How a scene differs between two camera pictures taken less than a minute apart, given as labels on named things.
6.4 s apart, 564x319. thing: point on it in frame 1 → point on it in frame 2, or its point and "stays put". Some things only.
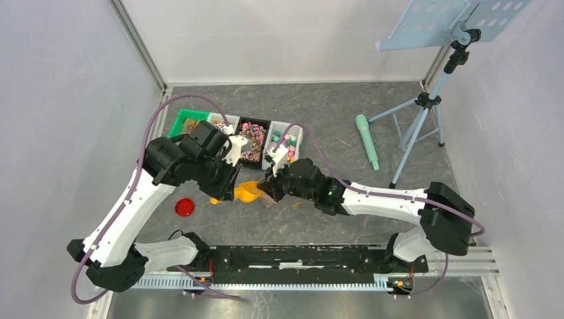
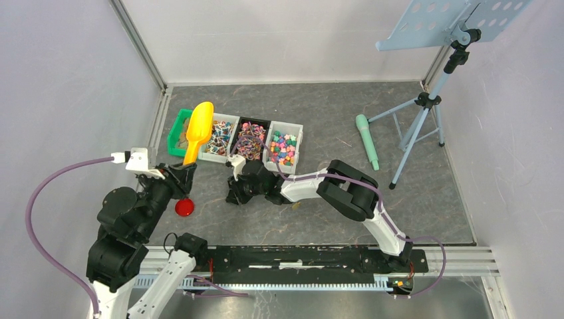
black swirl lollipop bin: [255, 131] stays put
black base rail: [288, 264] stays put
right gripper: [270, 184] → [235, 195]
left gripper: [225, 190] → [179, 177]
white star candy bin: [292, 141] stays put
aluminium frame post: [135, 37] stays put
